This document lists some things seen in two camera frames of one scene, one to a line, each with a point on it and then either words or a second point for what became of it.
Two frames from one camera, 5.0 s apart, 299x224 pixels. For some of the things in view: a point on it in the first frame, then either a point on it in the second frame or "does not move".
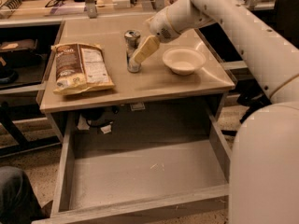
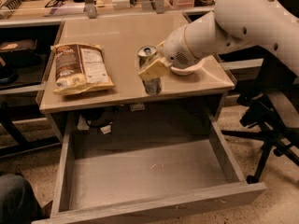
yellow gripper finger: [150, 44] -> [155, 70]
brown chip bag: [80, 67] does not move
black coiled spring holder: [13, 3] does not move
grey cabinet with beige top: [117, 77] does not move
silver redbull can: [133, 42] -> [147, 55]
